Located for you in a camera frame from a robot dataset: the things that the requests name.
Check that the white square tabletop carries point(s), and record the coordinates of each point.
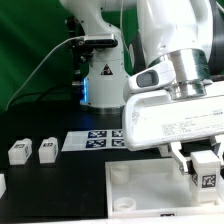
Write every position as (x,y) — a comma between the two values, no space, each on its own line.
(155,188)

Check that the black camera stand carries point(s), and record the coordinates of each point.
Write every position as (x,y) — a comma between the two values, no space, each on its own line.
(80,55)

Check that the white block left edge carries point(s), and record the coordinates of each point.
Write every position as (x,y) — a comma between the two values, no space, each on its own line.
(2,185)

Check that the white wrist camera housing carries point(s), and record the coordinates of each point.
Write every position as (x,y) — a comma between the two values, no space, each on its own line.
(150,79)

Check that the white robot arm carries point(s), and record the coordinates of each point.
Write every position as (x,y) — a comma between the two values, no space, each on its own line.
(172,98)

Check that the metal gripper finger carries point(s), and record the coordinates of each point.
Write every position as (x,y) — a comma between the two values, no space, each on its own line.
(218,143)
(179,158)

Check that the white sheet with markers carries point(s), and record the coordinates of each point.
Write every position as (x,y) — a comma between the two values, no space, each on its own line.
(93,140)

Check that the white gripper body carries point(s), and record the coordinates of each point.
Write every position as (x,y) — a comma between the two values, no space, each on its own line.
(152,119)

